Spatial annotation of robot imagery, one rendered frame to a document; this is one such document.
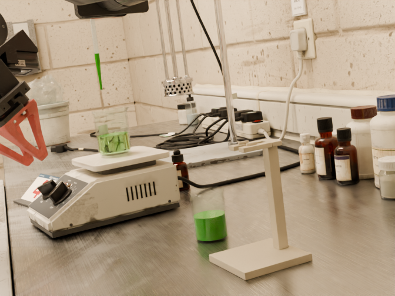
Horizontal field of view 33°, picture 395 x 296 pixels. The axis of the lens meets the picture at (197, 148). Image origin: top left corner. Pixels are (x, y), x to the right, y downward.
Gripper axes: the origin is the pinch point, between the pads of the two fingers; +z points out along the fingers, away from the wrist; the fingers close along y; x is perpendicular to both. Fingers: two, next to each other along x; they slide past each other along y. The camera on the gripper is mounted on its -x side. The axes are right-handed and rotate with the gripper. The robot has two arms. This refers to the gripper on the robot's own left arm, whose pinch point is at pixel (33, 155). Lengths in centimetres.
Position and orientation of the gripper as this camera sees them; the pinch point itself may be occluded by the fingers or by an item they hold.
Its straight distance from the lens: 92.9
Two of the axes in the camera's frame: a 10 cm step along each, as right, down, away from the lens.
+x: -4.3, 6.0, -6.8
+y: -7.2, 2.3, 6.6
